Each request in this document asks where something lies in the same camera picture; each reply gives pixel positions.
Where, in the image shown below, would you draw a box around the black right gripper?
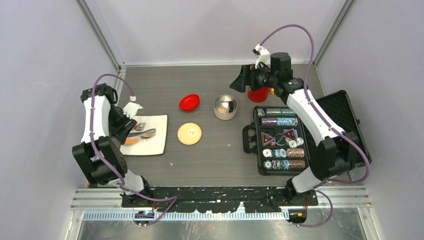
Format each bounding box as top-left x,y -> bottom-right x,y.
230,62 -> 278,93

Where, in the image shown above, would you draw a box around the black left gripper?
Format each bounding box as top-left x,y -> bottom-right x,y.
108,104 -> 137,145

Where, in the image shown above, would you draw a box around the orange food piece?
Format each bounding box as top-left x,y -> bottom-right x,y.
124,138 -> 139,146

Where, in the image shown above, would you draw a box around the black white sushi piece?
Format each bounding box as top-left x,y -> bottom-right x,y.
219,101 -> 235,114

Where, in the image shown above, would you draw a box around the red tall cup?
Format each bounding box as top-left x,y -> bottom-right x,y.
247,87 -> 270,103

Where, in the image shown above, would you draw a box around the metal tongs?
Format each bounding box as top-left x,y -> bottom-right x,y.
127,122 -> 156,138

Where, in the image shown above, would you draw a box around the beige bun food piece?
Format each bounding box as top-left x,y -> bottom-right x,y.
215,106 -> 229,115

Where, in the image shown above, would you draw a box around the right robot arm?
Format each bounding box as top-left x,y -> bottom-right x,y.
229,52 -> 369,205

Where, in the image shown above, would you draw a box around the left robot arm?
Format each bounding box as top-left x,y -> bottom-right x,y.
72,83 -> 154,207

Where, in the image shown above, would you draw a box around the steel round lunch container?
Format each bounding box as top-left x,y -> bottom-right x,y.
213,94 -> 238,121

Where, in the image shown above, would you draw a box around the white square plate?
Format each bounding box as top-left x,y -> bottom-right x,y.
120,114 -> 169,156

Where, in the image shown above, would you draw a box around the red round lid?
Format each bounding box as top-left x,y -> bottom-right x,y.
179,93 -> 201,112

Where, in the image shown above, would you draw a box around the black poker chip case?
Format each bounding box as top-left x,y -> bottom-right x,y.
242,90 -> 370,176

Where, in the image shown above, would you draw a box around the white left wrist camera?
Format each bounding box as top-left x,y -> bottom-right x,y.
122,96 -> 144,119

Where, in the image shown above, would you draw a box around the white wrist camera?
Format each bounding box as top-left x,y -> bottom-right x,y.
122,96 -> 144,119
252,44 -> 270,69

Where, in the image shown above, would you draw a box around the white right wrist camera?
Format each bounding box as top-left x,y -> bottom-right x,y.
252,44 -> 270,69

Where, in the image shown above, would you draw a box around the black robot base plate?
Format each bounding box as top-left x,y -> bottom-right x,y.
120,186 -> 318,214

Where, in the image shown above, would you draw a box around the aluminium frame rail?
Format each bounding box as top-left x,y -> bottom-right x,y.
68,185 -> 373,231

